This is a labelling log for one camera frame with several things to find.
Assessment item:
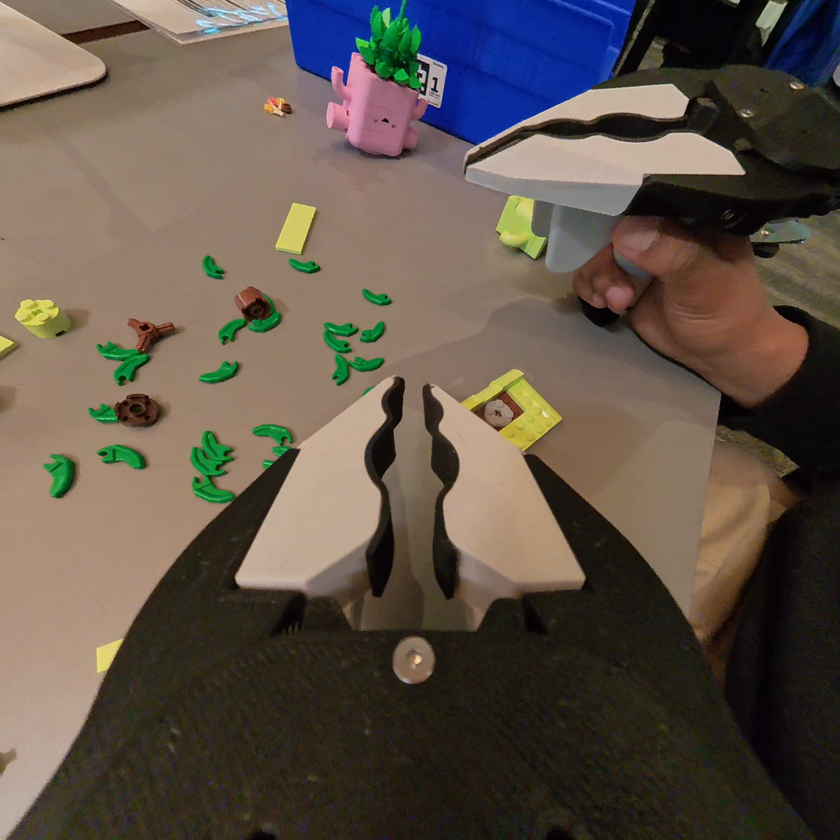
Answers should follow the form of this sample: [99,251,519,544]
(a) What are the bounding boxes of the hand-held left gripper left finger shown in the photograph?
[234,375,407,630]

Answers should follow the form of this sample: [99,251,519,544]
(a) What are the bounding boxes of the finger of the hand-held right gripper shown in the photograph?
[465,130,747,274]
[465,83,691,165]

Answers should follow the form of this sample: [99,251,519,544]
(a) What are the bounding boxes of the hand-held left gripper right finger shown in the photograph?
[421,384,588,631]

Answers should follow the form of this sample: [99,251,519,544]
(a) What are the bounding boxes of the lime two-by-four studded plate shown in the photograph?
[505,381,564,437]

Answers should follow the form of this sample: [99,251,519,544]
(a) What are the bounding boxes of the large lime smooth tile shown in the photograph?
[275,203,318,254]

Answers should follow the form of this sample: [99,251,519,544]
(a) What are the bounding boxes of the person's right hand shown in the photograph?
[572,217,810,409]

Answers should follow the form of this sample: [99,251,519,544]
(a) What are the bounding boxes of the large lime brick assembly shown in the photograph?
[495,195,549,259]

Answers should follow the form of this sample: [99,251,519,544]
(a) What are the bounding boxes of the blue plastic bin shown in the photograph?
[285,0,637,145]

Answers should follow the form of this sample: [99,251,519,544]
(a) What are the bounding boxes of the white printed tag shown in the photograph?
[415,54,448,109]

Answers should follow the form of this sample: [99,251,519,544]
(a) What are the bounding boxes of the brown round holed plate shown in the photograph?
[114,393,161,429]

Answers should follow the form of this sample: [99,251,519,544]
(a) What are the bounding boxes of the pink toy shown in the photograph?
[326,0,429,158]

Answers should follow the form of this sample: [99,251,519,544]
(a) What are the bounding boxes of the scattered green leaf pieces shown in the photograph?
[43,255,393,505]

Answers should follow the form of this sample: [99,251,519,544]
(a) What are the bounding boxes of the brown three-pronged piece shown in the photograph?
[127,317,176,352]

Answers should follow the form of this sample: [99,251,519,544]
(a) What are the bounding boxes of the person's dark clothing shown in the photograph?
[725,459,840,840]

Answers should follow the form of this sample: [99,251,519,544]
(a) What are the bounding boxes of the white printed sheet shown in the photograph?
[108,0,290,47]

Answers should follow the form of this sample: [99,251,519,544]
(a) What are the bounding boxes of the pale rounded board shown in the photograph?
[0,3,108,109]

